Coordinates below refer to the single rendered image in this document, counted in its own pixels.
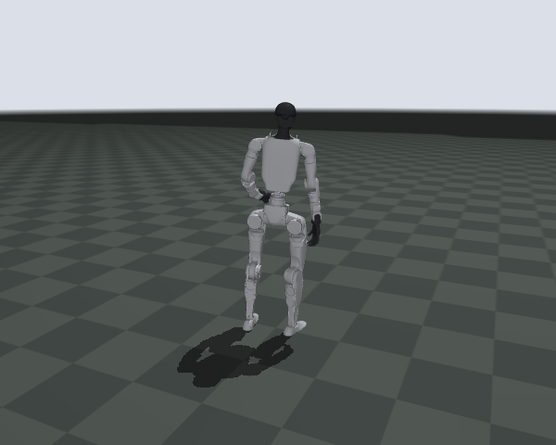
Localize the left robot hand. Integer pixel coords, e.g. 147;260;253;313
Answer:
259;189;271;203

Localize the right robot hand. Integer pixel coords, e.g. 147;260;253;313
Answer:
307;214;322;247

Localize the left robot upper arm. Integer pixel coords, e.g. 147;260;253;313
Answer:
240;138;265;184

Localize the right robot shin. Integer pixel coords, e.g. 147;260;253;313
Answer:
285;270;303;327

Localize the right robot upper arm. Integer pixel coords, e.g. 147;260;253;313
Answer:
300;142;317;190

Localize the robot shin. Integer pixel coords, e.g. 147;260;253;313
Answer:
245;263;259;320
285;270;303;327

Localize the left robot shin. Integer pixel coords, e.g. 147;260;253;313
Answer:
245;263;259;320

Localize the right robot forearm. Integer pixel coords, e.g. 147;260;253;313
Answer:
308;178;322;221

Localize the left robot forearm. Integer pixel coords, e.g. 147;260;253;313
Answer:
241;179;264;200

